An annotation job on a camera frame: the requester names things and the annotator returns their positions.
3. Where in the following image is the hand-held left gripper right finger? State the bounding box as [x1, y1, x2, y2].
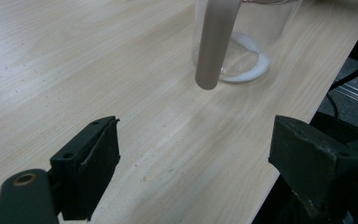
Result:
[268, 115, 358, 224]

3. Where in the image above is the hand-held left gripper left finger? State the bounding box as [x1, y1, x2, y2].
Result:
[49, 115, 121, 222]

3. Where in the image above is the clear glass jar with handle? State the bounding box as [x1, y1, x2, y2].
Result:
[191, 0, 303, 91]

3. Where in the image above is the aluminium floor rail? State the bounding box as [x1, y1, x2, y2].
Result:
[335, 83, 358, 108]

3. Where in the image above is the black floor cable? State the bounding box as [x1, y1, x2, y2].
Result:
[325, 55, 358, 119]

